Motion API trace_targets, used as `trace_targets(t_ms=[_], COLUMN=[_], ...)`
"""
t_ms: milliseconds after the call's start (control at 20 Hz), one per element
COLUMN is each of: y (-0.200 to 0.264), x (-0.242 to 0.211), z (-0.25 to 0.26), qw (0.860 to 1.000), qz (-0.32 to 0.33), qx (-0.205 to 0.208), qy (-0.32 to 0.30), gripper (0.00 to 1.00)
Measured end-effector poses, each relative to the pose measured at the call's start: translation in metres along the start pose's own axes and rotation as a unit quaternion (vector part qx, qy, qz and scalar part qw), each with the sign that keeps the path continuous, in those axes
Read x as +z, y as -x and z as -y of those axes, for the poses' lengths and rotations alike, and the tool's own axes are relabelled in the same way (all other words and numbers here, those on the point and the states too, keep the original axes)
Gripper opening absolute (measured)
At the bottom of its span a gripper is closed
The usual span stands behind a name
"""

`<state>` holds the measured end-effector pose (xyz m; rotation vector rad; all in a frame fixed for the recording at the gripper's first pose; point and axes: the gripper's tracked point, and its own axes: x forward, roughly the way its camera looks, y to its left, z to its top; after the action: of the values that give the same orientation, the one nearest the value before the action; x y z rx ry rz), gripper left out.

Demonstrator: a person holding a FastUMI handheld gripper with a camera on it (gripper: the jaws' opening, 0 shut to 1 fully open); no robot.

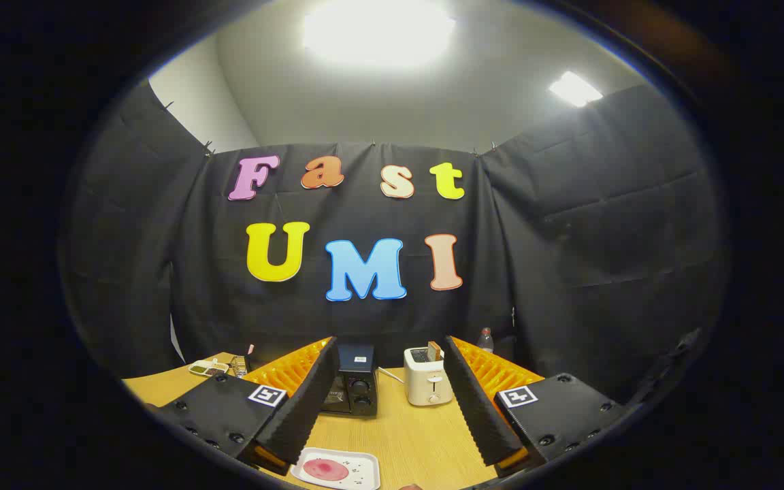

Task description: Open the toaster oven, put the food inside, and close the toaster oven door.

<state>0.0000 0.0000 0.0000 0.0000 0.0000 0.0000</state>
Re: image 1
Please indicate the pink ham slice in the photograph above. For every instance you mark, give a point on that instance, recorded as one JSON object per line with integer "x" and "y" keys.
{"x": 326, "y": 469}

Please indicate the white square plate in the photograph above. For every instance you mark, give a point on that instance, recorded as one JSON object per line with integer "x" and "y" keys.
{"x": 365, "y": 468}

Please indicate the white divided dish of beans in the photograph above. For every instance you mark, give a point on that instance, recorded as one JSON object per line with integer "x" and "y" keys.
{"x": 208, "y": 368}

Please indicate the white pop-up toaster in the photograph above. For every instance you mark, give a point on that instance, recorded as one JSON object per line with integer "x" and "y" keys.
{"x": 425, "y": 384}

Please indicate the black toaster oven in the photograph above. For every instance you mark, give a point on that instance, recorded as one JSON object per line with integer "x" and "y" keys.
{"x": 356, "y": 388}

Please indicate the brown bread slice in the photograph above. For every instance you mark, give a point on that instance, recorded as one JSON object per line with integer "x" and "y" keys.
{"x": 435, "y": 350}

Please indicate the clear plastic water bottle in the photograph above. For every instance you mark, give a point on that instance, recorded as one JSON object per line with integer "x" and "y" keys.
{"x": 486, "y": 341}

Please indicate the black backdrop cloth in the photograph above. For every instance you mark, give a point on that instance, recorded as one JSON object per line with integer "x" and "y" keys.
{"x": 569, "y": 238}

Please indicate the small ceiling light panel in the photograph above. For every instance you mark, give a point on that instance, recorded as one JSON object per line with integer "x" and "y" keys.
{"x": 574, "y": 88}

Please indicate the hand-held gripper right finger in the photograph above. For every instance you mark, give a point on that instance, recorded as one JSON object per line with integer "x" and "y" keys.
{"x": 474, "y": 401}

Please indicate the large ceiling light panel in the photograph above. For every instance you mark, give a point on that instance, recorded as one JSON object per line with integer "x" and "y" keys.
{"x": 378, "y": 30}

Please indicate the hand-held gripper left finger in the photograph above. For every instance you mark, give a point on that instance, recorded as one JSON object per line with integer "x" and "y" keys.
{"x": 310, "y": 401}

